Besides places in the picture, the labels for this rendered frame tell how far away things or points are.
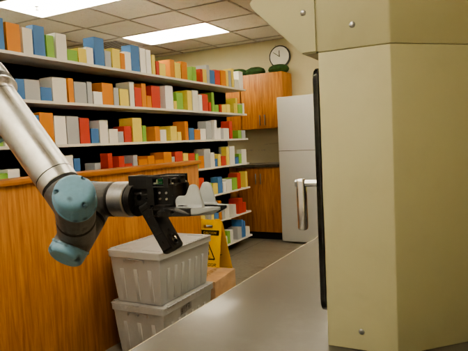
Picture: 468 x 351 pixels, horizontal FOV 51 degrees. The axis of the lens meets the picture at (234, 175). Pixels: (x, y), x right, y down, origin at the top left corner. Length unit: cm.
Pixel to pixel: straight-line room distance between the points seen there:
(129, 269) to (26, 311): 62
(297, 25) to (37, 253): 232
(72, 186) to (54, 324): 219
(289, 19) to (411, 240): 39
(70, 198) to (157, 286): 214
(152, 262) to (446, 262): 230
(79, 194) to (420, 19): 63
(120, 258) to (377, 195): 248
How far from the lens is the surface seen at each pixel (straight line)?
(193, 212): 93
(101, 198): 107
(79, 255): 104
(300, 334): 90
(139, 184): 102
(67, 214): 92
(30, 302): 293
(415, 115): 79
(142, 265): 303
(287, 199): 612
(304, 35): 82
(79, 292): 316
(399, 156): 78
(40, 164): 98
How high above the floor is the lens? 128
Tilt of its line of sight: 4 degrees down
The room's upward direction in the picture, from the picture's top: 3 degrees counter-clockwise
